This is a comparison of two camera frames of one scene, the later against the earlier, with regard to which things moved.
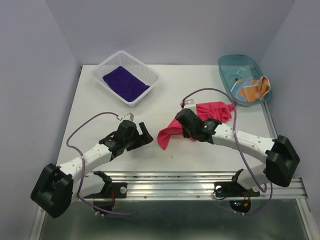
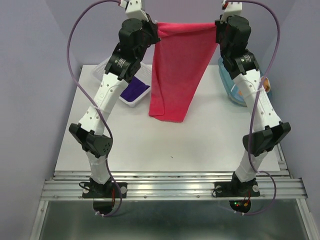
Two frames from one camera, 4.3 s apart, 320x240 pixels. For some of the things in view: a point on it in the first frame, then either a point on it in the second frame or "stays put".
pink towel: x=217 y=110 -> x=181 y=57
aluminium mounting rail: x=168 y=185 stays put
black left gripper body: x=134 y=134 -> x=149 y=34
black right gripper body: x=187 y=133 -> x=220 y=30
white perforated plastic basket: x=121 y=58 stays put
